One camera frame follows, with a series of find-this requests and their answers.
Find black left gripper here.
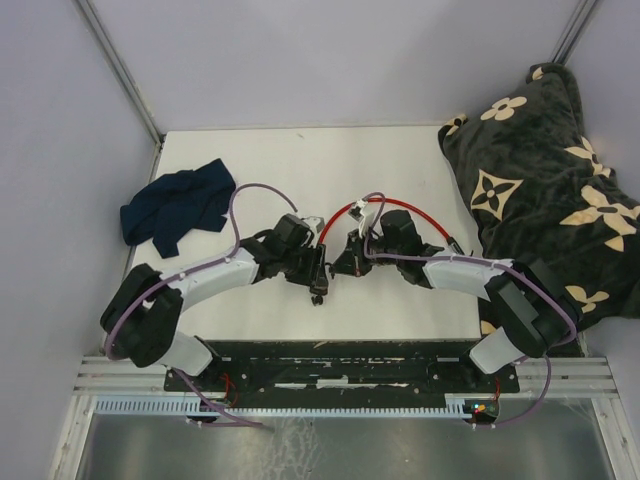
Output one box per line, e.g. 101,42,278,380
281,239,327,286

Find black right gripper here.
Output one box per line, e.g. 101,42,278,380
329,228,401,278

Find red cable lock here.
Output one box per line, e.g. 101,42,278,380
318,197,464,255

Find black head keys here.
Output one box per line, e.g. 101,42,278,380
325,262,336,279

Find orange padlock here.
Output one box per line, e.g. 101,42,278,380
309,286,328,306

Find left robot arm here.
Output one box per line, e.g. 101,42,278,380
100,214,329,390

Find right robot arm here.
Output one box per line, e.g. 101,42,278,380
331,203,582,391

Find navy blue cloth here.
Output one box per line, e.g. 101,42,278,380
120,159,236,259

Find black floral blanket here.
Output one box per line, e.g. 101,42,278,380
438,63,639,330

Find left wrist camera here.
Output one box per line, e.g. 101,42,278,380
302,216,325,236

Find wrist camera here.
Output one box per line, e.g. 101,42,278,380
347,199,378,239
302,216,325,236

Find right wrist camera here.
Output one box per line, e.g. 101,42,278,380
347,199,378,239

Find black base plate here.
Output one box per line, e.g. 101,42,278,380
192,340,520,395

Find white slotted cable duct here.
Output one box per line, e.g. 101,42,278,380
93,394,501,416

